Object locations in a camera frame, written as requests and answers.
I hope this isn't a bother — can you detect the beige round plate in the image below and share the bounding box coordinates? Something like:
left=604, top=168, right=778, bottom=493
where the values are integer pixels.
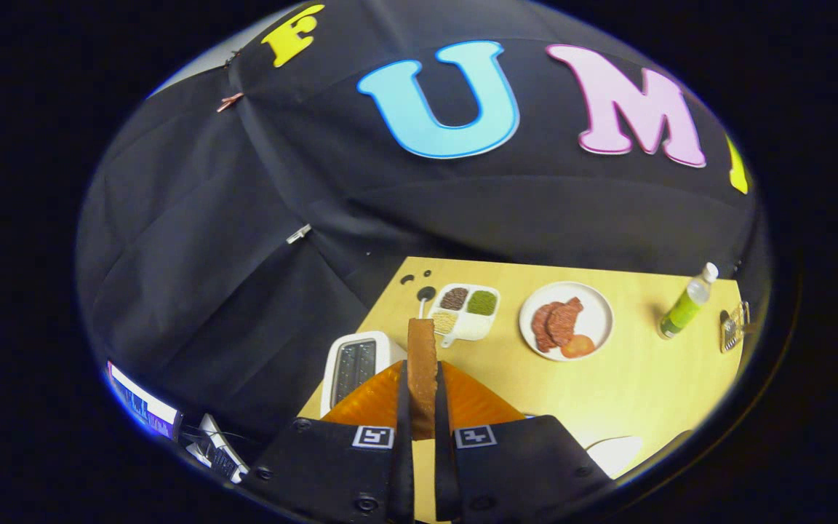
left=519, top=282, right=615, bottom=362

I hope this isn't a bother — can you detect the white divided condiment tray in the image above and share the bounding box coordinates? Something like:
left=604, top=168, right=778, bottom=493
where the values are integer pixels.
left=426, top=283, right=502, bottom=349

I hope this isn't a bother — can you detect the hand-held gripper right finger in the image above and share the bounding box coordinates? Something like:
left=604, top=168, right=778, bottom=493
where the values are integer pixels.
left=432, top=361, right=615, bottom=523

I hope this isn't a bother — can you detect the white metal stand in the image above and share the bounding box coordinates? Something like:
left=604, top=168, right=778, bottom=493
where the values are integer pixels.
left=184, top=413, right=251, bottom=485

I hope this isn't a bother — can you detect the white toaster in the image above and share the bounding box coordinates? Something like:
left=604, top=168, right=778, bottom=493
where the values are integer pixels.
left=319, top=331, right=407, bottom=420

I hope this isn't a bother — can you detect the metal wire basket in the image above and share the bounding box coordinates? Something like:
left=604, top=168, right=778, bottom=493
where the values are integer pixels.
left=718, top=300, right=754, bottom=354

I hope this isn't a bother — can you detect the green label plastic bottle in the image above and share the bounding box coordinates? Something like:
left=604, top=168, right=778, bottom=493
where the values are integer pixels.
left=656, top=262, right=720, bottom=341

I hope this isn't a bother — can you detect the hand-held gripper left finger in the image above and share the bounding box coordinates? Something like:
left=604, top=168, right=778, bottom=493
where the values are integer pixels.
left=243, top=360, right=416, bottom=524

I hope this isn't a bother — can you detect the red tomato slice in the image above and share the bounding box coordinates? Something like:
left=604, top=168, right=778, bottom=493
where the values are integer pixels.
left=561, top=334, right=597, bottom=360

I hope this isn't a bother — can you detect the brown toasted bread slice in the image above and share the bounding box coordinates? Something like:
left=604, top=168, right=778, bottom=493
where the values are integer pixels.
left=407, top=317, right=440, bottom=442

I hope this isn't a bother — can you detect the white square plate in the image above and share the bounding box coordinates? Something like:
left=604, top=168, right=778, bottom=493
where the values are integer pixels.
left=586, top=435, right=645, bottom=480

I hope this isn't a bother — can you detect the lit computer screen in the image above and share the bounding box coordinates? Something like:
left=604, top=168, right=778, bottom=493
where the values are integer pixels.
left=105, top=361, right=184, bottom=442

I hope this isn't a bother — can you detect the brown meat patty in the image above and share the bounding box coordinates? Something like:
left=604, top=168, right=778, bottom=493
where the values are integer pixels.
left=531, top=302, right=562, bottom=354
left=546, top=296, right=585, bottom=348

